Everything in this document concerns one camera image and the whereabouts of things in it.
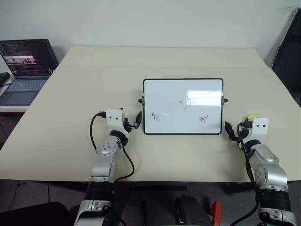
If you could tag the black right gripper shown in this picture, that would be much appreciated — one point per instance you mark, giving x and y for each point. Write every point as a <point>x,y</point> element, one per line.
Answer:
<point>242,132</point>

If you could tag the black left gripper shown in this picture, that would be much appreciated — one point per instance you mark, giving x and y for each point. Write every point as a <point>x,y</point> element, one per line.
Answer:
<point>127,123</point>

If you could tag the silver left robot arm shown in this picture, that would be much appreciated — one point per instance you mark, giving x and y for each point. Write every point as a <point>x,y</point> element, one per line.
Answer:
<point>103,162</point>

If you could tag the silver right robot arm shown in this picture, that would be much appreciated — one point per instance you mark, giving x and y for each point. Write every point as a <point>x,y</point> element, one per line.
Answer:
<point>270,169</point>

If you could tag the black framed whiteboard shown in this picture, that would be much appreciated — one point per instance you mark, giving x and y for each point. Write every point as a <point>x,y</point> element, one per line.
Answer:
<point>182,106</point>

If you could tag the red clamp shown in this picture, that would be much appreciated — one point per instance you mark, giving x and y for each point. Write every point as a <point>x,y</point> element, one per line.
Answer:
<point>216,210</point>

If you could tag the dark rounded shape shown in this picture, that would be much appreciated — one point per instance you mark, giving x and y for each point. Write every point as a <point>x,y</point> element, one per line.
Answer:
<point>191,212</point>

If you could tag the black cloth panel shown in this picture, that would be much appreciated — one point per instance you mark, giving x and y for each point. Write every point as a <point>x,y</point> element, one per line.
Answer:
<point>288,58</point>

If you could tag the open grey laptop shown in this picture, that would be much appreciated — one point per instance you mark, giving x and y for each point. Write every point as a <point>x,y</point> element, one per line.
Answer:
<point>26,70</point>

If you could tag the black chair seat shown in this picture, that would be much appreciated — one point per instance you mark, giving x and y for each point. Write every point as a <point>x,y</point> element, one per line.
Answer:
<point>33,214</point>

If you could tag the black device beside laptop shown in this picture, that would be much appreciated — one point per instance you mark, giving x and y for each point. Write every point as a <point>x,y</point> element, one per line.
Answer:
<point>3,77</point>

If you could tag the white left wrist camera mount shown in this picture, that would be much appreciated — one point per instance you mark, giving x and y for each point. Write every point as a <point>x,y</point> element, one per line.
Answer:
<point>114,118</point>

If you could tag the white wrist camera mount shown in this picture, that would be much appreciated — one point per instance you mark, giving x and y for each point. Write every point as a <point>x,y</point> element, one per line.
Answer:
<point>258,128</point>
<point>114,118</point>

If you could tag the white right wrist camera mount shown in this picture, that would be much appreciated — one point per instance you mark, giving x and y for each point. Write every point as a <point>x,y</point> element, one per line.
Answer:
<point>258,128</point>

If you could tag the black table frame bar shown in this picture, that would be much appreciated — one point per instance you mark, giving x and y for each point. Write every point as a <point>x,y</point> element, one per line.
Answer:
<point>157,188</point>

